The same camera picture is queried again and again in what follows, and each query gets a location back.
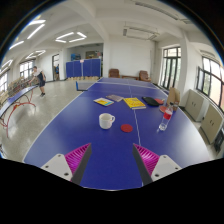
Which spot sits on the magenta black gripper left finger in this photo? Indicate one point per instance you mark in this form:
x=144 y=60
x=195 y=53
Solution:
x=70 y=166

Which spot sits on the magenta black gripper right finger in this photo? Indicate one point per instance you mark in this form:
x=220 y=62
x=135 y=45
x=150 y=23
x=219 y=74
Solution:
x=151 y=166

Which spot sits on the clear plastic water bottle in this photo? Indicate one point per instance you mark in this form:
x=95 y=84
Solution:
x=166 y=117

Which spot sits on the red round coaster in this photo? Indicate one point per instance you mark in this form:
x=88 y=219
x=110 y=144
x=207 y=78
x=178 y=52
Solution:
x=126 y=128

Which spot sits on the white ceramic mug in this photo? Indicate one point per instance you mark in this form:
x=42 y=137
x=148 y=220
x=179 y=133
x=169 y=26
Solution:
x=106 y=120

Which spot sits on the red table tennis paddle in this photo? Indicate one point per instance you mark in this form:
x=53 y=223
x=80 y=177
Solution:
x=162 y=108

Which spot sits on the yellow book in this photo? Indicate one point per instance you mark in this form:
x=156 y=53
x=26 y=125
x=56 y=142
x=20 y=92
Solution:
x=134 y=103

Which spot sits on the black paddle case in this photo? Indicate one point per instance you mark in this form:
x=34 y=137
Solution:
x=150 y=101

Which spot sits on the colourful booklet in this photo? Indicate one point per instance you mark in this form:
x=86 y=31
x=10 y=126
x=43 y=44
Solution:
x=103 y=101

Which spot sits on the brown paper bag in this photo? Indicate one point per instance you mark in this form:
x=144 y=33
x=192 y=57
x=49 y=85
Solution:
x=173 y=97

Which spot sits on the white cabinet at right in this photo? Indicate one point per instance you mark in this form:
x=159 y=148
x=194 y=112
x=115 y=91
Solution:
x=212 y=123

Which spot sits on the white cabinet near window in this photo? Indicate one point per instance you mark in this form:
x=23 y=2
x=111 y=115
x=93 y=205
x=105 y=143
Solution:
x=196 y=105

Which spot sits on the grey pamphlet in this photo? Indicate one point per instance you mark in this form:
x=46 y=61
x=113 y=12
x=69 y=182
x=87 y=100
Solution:
x=115 y=98

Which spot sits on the right brown armchair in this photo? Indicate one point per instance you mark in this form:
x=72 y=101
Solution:
x=143 y=76

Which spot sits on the brown armchair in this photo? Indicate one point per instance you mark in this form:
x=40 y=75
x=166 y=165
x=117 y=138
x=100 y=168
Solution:
x=143 y=76
x=114 y=73

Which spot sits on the left brown armchair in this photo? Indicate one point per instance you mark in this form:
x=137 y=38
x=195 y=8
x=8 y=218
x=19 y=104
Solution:
x=114 y=73

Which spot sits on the person in white shirt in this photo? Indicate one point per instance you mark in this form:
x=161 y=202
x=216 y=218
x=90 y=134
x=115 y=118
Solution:
x=38 y=73

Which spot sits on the blue partition boards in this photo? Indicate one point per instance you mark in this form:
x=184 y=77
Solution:
x=83 y=68

